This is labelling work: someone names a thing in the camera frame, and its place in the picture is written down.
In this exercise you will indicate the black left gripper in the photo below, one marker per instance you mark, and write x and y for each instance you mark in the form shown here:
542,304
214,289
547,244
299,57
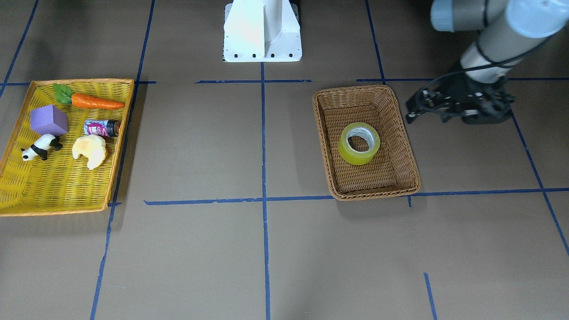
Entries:
456,90

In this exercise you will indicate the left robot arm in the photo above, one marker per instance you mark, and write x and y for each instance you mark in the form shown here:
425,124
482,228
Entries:
510,30

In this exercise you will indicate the brown wicker basket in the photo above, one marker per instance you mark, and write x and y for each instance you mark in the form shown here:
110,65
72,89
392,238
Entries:
391,170

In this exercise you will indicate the yellow woven basket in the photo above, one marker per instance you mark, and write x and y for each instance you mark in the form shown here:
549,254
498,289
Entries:
61,184

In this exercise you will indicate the small drink can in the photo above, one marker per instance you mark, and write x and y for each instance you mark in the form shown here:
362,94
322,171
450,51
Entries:
110,128

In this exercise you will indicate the toy bread croissant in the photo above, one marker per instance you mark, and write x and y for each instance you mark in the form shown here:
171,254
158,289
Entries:
93,147

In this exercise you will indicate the toy carrot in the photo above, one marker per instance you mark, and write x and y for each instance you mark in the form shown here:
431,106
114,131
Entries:
65,95

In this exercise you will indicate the purple foam block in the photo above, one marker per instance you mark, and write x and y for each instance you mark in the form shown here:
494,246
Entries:
48,120

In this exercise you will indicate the toy panda figure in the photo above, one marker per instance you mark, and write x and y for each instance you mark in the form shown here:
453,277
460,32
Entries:
41,147

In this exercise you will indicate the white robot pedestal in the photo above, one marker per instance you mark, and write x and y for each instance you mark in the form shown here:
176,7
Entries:
262,31

